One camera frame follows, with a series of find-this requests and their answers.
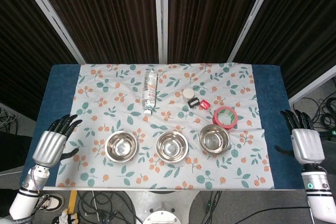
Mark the red tape roll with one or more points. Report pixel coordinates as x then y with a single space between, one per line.
219 123

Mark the white black work glove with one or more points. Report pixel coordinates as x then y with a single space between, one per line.
67 218

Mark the dark ribbed partition panel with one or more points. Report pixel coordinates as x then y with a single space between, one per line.
302 24
105 14
210 14
21 37

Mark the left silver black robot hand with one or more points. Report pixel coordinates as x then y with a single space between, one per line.
50 145

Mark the steel bowl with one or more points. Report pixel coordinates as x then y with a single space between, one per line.
172 147
214 139
121 146

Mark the yellow bar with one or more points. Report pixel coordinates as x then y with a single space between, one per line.
72 200

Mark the blue table cover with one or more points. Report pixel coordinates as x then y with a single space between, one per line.
60 98

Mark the black power strip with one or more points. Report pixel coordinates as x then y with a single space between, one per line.
328 132

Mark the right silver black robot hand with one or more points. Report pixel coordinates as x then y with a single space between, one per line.
307 145

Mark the floral patterned tablecloth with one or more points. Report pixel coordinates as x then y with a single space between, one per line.
118 108

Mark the black plastic buckle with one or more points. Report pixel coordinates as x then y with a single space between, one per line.
193 102

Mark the white grey robot base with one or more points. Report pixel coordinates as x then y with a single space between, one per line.
161 200

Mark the clear plastic water bottle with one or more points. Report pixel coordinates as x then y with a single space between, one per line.
149 90

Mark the white black sneaker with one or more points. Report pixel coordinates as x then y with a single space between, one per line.
53 201

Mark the small white round jar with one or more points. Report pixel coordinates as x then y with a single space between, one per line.
188 94

